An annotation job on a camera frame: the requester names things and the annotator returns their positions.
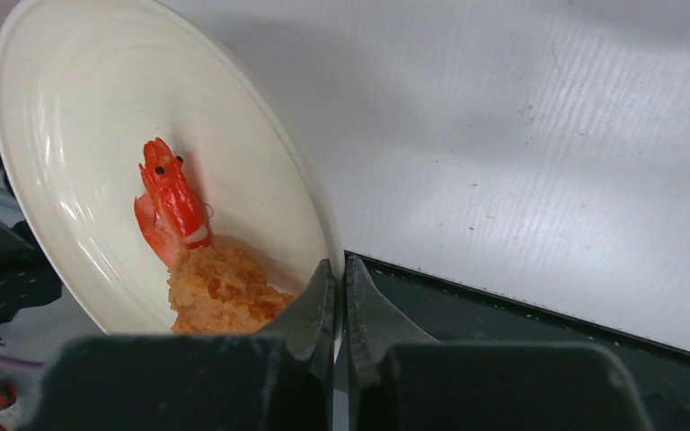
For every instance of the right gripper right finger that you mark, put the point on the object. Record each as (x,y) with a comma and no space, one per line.
(401,378)

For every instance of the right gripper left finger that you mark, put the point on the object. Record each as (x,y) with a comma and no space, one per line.
(278,378)

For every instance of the cream plate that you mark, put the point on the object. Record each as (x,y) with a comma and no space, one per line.
(83,85)

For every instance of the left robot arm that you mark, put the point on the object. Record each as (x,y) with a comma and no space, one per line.
(27,279)

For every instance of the orange fried piece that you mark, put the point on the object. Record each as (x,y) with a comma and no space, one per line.
(221,290)

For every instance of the red toy shrimp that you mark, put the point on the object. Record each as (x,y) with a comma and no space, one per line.
(169,214)

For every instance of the black base frame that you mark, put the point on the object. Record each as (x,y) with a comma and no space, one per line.
(448,312)

